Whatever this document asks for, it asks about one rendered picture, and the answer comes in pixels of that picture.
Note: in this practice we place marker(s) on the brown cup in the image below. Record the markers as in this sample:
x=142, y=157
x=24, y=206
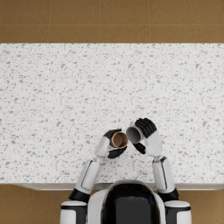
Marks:
x=119, y=139

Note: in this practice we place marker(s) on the grey cup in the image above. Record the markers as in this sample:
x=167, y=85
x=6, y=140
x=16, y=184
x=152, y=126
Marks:
x=134, y=133

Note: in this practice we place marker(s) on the dark robot body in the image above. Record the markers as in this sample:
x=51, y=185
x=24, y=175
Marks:
x=129, y=204

